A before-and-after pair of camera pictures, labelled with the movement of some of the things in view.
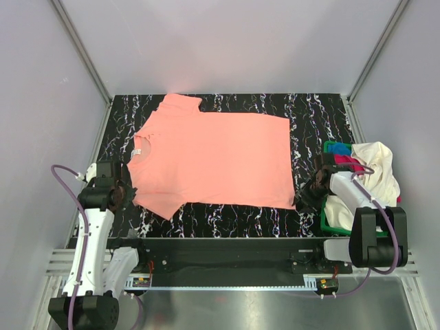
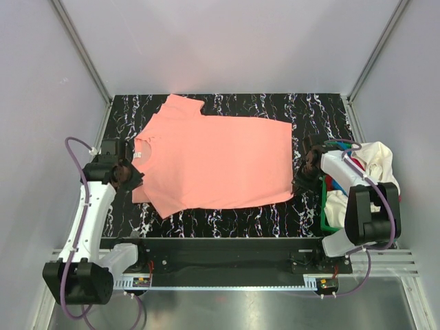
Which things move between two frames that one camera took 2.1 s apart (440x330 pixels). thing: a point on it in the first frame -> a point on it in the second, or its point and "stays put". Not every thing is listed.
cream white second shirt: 337,213 stays put
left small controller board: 139,282 stays put
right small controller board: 327,284 stays put
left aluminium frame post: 82,49 stays put
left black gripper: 129,196 -> 135,181
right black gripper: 311,205 -> 299,185
